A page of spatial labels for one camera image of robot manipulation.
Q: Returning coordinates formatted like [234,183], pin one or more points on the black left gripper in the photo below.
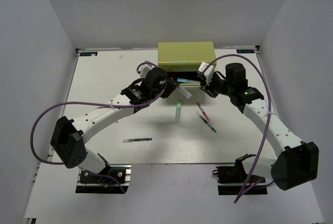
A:
[171,85]

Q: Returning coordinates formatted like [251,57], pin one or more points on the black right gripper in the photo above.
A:
[208,89]

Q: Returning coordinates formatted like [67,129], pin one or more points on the blue highlighter pen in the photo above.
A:
[181,80]

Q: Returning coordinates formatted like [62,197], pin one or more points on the green metal drawer toolbox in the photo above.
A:
[182,60]

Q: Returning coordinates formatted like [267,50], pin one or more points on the orange highlighter pen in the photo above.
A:
[184,92]

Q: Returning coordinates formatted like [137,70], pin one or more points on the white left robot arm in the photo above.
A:
[71,135]

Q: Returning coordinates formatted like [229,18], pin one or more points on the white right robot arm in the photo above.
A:
[296,161]

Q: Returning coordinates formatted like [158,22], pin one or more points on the red pen refill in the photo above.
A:
[204,113]

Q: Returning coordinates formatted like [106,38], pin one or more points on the green highlighter pen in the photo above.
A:
[178,112]

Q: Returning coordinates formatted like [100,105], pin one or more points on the black logo sticker right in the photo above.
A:
[245,51]

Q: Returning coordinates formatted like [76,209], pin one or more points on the black logo sticker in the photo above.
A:
[88,54]
[245,51]

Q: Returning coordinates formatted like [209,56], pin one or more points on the green pen refill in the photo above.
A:
[206,122]

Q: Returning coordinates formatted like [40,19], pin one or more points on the purple pen refill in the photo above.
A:
[136,140]

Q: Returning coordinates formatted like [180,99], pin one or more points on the black logo sticker left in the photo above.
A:
[88,54]

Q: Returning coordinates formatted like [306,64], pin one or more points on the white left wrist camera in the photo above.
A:
[143,68]

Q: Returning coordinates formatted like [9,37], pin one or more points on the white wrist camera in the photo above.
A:
[143,68]
[205,72]

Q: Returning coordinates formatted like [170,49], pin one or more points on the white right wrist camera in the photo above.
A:
[205,72]

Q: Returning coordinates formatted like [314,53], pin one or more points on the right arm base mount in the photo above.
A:
[229,182]

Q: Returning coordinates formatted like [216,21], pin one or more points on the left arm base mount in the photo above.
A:
[117,181]

